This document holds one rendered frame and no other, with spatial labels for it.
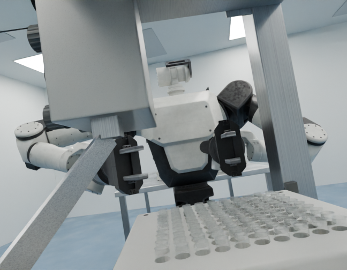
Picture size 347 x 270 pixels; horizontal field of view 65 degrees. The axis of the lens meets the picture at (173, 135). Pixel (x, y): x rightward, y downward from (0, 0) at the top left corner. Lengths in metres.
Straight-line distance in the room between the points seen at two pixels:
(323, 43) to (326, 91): 0.91
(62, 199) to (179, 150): 0.63
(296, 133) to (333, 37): 5.58
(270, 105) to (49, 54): 0.39
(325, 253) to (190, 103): 0.69
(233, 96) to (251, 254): 0.75
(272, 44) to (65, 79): 0.40
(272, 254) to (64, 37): 0.28
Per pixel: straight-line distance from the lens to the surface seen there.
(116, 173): 0.56
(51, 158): 0.81
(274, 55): 0.57
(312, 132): 0.88
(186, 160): 0.86
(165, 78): 0.94
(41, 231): 0.26
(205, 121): 0.87
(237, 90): 0.96
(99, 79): 0.30
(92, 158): 0.29
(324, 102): 5.78
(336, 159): 5.79
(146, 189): 1.86
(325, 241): 0.26
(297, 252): 0.24
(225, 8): 0.57
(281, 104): 0.55
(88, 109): 0.30
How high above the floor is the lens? 1.05
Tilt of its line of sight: 3 degrees up
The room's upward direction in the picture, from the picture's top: 9 degrees counter-clockwise
